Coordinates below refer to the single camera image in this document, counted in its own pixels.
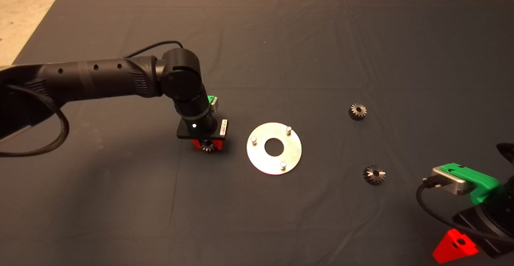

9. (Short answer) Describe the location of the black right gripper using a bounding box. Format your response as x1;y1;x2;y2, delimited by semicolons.
432;197;514;264

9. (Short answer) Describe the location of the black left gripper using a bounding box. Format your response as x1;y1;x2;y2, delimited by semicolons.
177;105;229;150

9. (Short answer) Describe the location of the round metal carrier plate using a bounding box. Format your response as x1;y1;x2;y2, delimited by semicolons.
246;122;302;175

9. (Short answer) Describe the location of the dark grey table cloth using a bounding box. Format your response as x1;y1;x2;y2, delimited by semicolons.
0;0;514;266

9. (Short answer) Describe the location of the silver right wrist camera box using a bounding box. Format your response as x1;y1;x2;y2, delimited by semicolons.
432;167;468;195

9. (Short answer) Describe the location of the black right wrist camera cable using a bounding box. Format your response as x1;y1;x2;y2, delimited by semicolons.
416;177;514;246

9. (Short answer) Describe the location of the green right camera mount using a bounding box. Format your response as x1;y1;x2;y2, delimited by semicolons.
440;162;502;207

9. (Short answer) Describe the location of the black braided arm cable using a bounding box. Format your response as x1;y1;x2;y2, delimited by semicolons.
0;83;69;157

